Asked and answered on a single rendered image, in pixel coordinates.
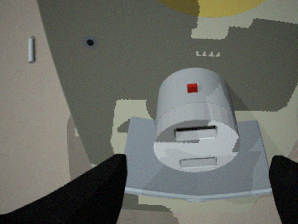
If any white cylinder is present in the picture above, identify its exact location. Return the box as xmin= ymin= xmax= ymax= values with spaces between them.
xmin=154 ymin=68 xmax=241 ymax=172

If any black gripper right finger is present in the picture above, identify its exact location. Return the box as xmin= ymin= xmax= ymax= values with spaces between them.
xmin=269 ymin=155 xmax=298 ymax=224

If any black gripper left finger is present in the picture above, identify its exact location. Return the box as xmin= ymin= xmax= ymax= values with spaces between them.
xmin=0 ymin=153 xmax=128 ymax=224

